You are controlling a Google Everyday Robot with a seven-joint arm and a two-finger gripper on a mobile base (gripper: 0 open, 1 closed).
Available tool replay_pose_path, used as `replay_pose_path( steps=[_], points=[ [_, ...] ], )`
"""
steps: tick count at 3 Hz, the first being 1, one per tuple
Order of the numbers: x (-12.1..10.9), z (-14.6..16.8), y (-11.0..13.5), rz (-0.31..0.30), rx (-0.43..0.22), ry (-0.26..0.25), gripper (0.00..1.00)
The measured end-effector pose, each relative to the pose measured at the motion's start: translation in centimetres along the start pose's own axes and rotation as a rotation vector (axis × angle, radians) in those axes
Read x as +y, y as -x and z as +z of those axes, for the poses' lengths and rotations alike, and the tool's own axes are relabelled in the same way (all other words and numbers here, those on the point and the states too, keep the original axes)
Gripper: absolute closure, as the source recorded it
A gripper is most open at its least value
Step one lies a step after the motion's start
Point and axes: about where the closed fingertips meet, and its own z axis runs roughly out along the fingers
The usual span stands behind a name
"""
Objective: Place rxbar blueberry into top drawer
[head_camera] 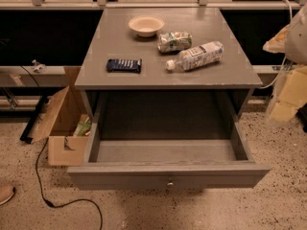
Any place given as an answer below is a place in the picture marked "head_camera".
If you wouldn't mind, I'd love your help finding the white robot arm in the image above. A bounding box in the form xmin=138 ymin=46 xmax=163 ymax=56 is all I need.
xmin=263 ymin=5 xmax=307 ymax=126

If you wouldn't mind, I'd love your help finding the black floor cable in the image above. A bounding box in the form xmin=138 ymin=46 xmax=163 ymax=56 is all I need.
xmin=35 ymin=138 xmax=104 ymax=230

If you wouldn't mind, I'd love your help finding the open cardboard box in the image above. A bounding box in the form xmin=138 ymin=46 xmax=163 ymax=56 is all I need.
xmin=32 ymin=66 xmax=94 ymax=168

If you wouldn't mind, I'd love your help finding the green packet in box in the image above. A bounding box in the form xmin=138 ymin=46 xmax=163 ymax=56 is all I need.
xmin=73 ymin=122 xmax=91 ymax=136

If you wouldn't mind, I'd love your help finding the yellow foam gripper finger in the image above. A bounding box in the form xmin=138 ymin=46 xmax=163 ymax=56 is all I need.
xmin=266 ymin=68 xmax=307 ymax=125

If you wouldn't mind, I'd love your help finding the dark blue rxbar wrapper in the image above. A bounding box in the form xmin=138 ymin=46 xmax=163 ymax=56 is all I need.
xmin=106 ymin=58 xmax=142 ymax=74

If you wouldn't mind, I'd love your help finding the shoe tip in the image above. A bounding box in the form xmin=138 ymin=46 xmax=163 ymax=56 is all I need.
xmin=0 ymin=185 xmax=15 ymax=205

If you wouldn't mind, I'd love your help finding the white hanging cable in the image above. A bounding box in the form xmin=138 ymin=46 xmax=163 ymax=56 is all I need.
xmin=257 ymin=0 xmax=294 ymax=90

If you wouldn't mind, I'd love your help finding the open grey top drawer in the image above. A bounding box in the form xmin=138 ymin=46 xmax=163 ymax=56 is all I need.
xmin=67 ymin=90 xmax=270 ymax=190

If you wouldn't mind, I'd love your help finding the crushed green white can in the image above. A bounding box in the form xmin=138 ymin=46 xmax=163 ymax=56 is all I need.
xmin=157 ymin=32 xmax=192 ymax=53

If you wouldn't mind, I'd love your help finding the grey drawer cabinet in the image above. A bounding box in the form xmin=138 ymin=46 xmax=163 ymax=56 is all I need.
xmin=76 ymin=8 xmax=262 ymax=140

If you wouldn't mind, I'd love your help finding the black table leg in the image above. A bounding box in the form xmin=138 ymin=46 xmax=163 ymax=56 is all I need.
xmin=20 ymin=95 xmax=49 ymax=144

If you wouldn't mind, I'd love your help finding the clear plastic water bottle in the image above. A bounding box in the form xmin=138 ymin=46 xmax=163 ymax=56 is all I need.
xmin=166 ymin=41 xmax=224 ymax=71

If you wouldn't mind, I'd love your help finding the small clear plastic object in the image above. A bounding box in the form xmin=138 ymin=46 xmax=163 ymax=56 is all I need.
xmin=32 ymin=59 xmax=46 ymax=74

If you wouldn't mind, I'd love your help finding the white paper bowl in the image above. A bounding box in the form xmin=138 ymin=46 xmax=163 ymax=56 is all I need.
xmin=129 ymin=15 xmax=165 ymax=37

